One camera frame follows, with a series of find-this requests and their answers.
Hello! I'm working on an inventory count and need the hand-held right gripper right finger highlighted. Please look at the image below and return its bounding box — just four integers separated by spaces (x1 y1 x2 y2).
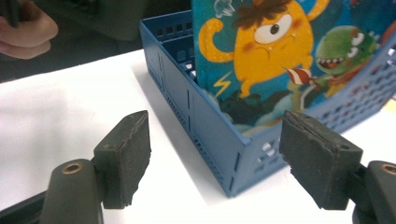
278 109 364 211

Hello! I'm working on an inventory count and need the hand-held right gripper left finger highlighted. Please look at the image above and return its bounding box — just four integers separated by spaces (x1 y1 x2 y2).
93 109 153 210

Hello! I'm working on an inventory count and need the blue plastic basket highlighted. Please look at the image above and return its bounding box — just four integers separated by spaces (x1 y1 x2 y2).
138 8 396 199

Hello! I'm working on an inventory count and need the colourful monster picture book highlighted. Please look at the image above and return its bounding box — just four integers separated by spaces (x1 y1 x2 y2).
191 0 396 133

